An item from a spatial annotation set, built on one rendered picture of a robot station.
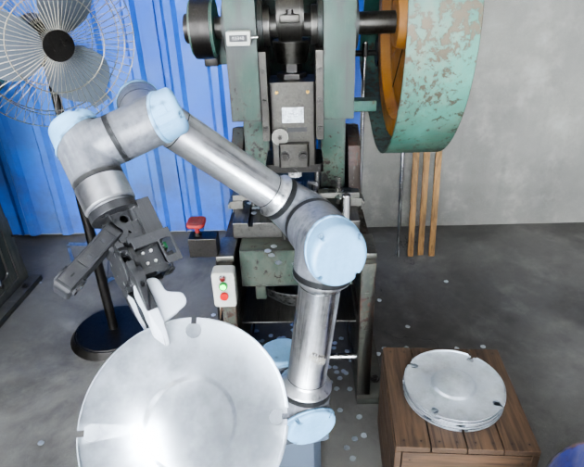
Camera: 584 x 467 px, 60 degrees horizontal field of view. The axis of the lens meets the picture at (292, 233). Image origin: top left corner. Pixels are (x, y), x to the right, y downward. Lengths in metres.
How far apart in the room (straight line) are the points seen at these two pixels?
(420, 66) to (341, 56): 0.33
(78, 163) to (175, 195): 2.44
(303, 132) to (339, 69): 0.24
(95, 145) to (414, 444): 1.12
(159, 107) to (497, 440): 1.23
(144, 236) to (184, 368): 0.19
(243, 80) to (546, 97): 2.05
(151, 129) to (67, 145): 0.12
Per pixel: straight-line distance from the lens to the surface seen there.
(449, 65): 1.39
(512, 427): 1.62
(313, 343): 1.04
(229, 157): 0.94
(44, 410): 2.29
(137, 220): 0.76
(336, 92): 1.64
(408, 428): 1.54
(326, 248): 0.89
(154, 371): 0.73
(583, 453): 1.49
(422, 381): 1.62
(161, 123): 0.77
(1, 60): 1.93
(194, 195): 3.14
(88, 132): 0.79
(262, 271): 1.76
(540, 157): 3.38
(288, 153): 1.70
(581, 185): 3.56
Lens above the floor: 1.50
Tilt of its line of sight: 28 degrees down
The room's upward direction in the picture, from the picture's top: 2 degrees counter-clockwise
